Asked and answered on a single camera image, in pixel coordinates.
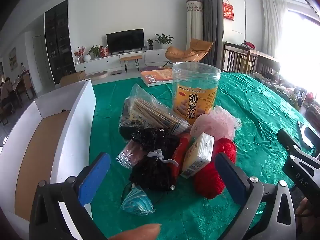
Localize framed wall picture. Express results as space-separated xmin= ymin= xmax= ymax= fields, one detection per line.
xmin=9 ymin=47 xmax=17 ymax=71

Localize black television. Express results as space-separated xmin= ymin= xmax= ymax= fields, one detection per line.
xmin=106 ymin=29 xmax=145 ymax=55

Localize standing air conditioner cloth cover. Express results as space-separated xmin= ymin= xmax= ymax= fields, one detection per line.
xmin=186 ymin=0 xmax=204 ymax=55

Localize pink bath pouf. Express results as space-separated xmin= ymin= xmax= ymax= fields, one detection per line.
xmin=190 ymin=105 xmax=242 ymax=142

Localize bushy potted plant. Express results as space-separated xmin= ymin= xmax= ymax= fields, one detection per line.
xmin=89 ymin=44 xmax=103 ymax=58

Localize wooden crib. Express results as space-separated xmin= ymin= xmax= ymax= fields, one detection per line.
xmin=222 ymin=42 xmax=280 ymax=75

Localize dark packet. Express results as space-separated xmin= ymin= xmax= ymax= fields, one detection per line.
xmin=119 ymin=100 xmax=140 ymax=140

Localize purple floor mat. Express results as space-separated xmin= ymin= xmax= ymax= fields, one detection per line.
xmin=140 ymin=65 xmax=163 ymax=72

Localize blue striped pouch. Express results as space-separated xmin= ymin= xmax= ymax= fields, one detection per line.
xmin=120 ymin=184 xmax=155 ymax=216

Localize wooden stool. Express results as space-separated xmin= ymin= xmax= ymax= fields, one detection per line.
xmin=119 ymin=54 xmax=143 ymax=73

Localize red packet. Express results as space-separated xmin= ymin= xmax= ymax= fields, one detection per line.
xmin=171 ymin=133 xmax=193 ymax=175

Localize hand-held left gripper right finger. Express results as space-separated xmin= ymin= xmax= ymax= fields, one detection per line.
xmin=214 ymin=152 xmax=297 ymax=240

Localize black lace bundle white band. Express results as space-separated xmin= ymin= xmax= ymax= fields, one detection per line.
xmin=129 ymin=150 xmax=179 ymax=193

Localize bag of cotton swabs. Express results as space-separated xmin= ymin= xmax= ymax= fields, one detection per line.
xmin=124 ymin=84 xmax=190 ymax=137

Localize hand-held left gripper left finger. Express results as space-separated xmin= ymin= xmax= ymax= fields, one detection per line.
xmin=29 ymin=152 xmax=112 ymax=240

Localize clear plastic jar orange label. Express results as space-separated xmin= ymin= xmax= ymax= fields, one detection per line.
xmin=172 ymin=62 xmax=222 ymax=125

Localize white cardboard box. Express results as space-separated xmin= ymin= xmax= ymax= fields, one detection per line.
xmin=0 ymin=79 xmax=97 ymax=240

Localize tissue pack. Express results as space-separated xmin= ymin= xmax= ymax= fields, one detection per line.
xmin=180 ymin=132 xmax=215 ymax=179

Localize orange lounge chair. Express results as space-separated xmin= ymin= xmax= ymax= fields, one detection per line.
xmin=165 ymin=38 xmax=214 ymax=64

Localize red yarn ball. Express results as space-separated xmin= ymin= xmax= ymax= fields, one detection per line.
xmin=192 ymin=138 xmax=237 ymax=200

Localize clear packet pink contents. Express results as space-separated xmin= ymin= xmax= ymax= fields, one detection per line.
xmin=116 ymin=140 xmax=148 ymax=170

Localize large green potted plant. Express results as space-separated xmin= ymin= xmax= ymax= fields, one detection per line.
xmin=154 ymin=33 xmax=174 ymax=50

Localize red wall calendar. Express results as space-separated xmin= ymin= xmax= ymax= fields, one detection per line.
xmin=222 ymin=1 xmax=236 ymax=21

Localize white television cabinet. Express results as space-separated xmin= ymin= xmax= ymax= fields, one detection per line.
xmin=74 ymin=48 xmax=173 ymax=73

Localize brown cardboard box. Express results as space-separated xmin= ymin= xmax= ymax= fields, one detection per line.
xmin=60 ymin=70 xmax=87 ymax=87

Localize red flower arrangement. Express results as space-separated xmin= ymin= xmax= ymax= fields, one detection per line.
xmin=74 ymin=46 xmax=87 ymax=64

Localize black display cabinet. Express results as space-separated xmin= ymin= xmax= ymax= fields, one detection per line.
xmin=44 ymin=0 xmax=76 ymax=85

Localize wooden dining chair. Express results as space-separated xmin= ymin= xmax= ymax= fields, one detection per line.
xmin=21 ymin=70 xmax=37 ymax=100

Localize black lace cloth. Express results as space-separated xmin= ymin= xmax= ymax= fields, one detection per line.
xmin=130 ymin=127 xmax=181 ymax=161

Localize orange book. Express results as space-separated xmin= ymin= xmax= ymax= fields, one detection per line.
xmin=140 ymin=69 xmax=173 ymax=87

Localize white sheer curtain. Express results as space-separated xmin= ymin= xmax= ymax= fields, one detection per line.
xmin=261 ymin=0 xmax=290 ymax=55

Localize person's right hand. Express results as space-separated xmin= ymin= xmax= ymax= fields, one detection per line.
xmin=295 ymin=197 xmax=317 ymax=230

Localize person's left hand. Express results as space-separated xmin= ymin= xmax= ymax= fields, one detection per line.
xmin=109 ymin=224 xmax=162 ymax=240

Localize grey curtain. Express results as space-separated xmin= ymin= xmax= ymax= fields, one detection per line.
xmin=194 ymin=0 xmax=224 ymax=65

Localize green satin tablecloth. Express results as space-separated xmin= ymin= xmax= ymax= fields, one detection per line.
xmin=89 ymin=71 xmax=317 ymax=240

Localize pile of assorted clutter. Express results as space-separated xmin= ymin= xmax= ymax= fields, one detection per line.
xmin=252 ymin=70 xmax=320 ymax=120

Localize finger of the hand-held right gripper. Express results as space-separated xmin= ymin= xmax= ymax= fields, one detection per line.
xmin=277 ymin=129 xmax=303 ymax=154

